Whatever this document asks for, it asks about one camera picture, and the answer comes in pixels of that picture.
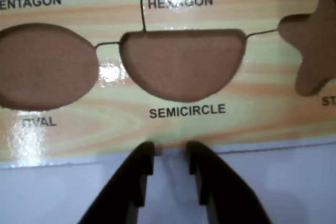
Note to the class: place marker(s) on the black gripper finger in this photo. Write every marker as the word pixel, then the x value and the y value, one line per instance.
pixel 126 182
pixel 223 192

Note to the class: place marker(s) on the wooden shape puzzle board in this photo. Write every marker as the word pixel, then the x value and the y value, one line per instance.
pixel 105 6

